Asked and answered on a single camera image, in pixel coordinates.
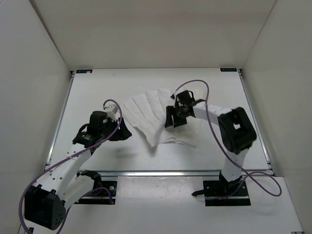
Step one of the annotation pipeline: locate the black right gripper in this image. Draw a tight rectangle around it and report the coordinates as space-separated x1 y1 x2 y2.
165 106 187 129

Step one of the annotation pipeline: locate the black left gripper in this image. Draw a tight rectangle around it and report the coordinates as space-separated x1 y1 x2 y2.
101 115 133 139

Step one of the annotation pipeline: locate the white pleated skirt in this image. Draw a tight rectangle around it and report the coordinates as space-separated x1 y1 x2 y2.
122 88 202 148

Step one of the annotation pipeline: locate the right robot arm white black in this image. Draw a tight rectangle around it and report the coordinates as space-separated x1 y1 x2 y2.
165 90 257 195

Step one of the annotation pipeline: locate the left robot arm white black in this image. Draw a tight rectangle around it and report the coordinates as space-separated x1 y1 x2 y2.
24 111 132 231

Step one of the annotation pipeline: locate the right corner label sticker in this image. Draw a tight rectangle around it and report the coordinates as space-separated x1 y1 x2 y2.
220 68 237 72

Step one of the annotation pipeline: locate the corner label sticker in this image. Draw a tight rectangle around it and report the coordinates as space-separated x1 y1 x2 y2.
76 69 93 74
220 68 237 72

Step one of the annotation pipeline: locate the left corner label sticker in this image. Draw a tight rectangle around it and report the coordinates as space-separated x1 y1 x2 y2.
76 69 93 74

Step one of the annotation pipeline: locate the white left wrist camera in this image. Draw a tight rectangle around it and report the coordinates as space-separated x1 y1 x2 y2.
103 104 118 121

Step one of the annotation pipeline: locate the aluminium front table rail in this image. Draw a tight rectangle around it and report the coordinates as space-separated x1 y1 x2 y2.
98 170 220 177

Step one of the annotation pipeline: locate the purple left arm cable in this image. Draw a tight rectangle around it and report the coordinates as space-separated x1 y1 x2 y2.
18 98 122 229

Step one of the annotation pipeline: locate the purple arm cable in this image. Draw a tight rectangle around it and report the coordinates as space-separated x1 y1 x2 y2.
18 98 122 229
174 79 283 197

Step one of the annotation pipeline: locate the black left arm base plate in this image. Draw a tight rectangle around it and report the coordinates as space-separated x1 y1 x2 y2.
75 177 117 205

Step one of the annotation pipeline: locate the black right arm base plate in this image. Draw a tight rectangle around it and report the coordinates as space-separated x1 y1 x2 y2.
203 180 251 207

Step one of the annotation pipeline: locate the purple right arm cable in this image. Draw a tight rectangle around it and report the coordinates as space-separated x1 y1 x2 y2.
174 79 283 197

